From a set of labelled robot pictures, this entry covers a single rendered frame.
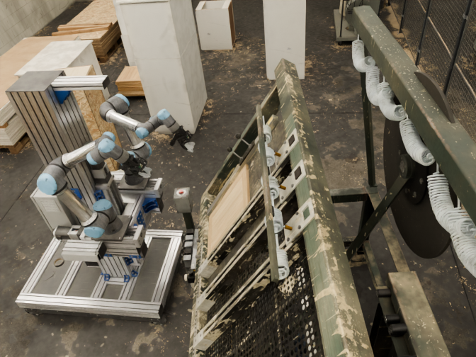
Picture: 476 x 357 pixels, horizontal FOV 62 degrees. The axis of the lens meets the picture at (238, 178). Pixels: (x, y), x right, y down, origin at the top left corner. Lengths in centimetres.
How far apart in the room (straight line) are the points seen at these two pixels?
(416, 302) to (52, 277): 317
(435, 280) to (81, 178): 293
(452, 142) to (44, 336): 340
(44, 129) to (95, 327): 180
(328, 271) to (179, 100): 405
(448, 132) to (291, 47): 487
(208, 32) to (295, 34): 199
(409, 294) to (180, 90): 404
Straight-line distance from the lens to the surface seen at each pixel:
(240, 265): 213
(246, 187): 247
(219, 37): 757
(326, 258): 138
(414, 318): 147
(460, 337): 364
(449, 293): 382
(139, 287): 358
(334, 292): 130
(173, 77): 499
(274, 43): 621
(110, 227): 283
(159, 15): 472
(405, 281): 154
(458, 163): 139
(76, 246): 302
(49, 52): 627
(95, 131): 457
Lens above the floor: 303
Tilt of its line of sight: 41 degrees down
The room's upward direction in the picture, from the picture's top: 7 degrees counter-clockwise
